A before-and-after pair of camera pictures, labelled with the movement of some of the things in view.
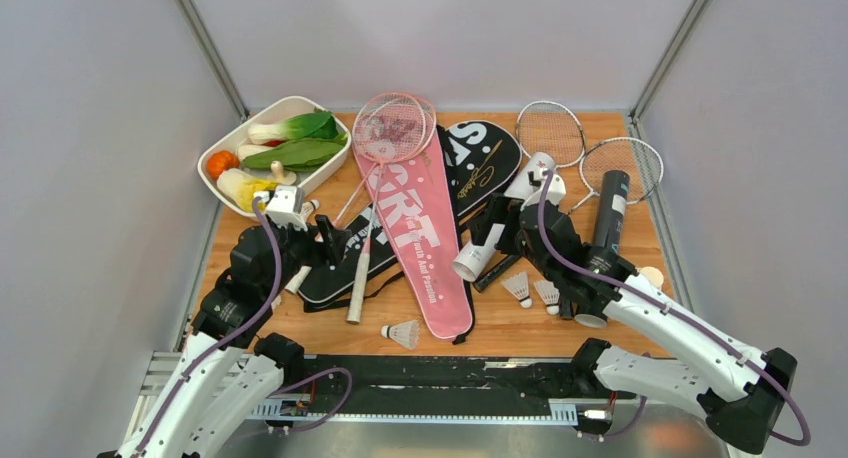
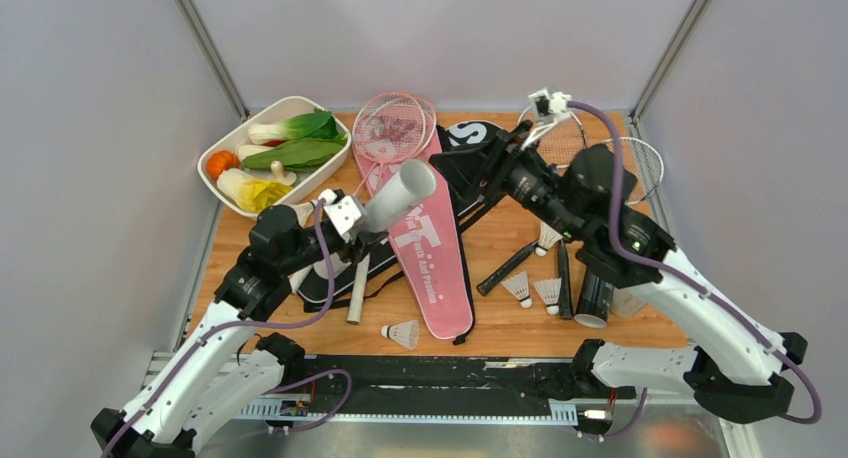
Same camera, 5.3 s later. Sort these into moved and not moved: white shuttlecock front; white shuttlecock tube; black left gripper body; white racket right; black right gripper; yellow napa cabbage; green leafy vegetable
Moved: black right gripper; white shuttlecock tube; black left gripper body
Not moved: white shuttlecock front; white racket right; green leafy vegetable; yellow napa cabbage
